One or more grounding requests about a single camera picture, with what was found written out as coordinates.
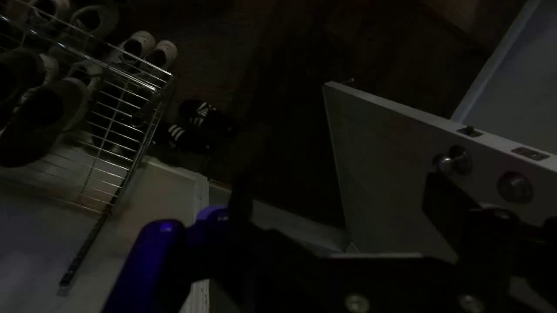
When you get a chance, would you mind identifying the metal wire shoe rack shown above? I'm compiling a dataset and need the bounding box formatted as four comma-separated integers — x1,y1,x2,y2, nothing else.
0,0,179,292

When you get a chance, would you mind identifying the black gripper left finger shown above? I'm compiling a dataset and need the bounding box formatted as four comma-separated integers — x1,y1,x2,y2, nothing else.
226,172,257,240

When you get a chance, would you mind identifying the white panel with bolts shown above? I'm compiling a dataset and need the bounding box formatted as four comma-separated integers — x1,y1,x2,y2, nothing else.
321,80,557,261

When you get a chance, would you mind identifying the dark bulky shoe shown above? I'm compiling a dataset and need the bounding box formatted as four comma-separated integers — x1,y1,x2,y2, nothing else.
0,74,90,170
0,48,48,111

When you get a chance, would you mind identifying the black white-striped sandal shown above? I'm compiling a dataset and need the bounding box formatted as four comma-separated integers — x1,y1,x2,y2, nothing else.
165,121,219,156
179,99,240,139

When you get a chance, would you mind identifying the blue rounded tube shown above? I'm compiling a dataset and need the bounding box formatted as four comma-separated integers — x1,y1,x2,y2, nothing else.
102,203,234,313

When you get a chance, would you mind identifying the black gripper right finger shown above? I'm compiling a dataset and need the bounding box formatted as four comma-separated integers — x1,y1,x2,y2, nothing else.
421,170,557,302

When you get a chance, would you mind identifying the light rounded-toe shoe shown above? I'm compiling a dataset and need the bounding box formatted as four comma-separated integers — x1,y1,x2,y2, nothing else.
118,29,158,66
67,3,119,38
151,38,180,69

